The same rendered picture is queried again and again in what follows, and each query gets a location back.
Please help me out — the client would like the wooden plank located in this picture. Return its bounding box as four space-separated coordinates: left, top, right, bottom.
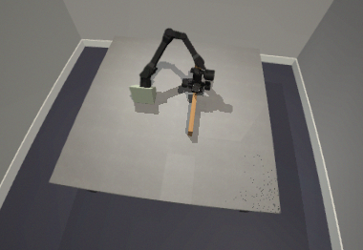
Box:
188 93 197 136

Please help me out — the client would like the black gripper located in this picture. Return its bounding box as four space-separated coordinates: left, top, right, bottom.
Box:
181 78 211 91

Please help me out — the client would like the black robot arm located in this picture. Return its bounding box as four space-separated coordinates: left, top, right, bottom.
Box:
139 29 215 94

